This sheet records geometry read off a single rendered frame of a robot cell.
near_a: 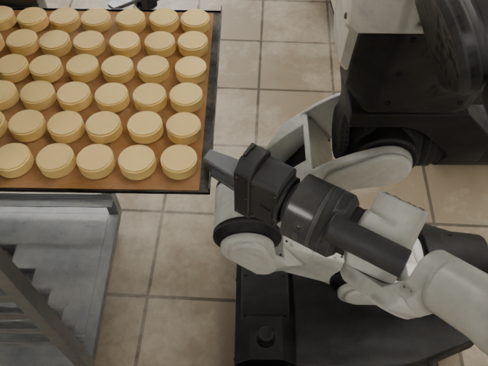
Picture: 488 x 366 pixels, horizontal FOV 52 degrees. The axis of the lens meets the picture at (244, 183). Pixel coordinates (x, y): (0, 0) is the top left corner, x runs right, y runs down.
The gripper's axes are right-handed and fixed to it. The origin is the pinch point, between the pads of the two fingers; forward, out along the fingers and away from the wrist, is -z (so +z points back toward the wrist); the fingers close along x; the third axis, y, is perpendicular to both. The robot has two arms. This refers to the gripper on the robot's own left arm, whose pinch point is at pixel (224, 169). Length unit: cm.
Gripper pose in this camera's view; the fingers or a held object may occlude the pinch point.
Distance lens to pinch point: 69.0
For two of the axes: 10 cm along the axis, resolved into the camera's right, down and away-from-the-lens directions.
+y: -5.2, 6.9, -5.0
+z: 8.6, 4.2, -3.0
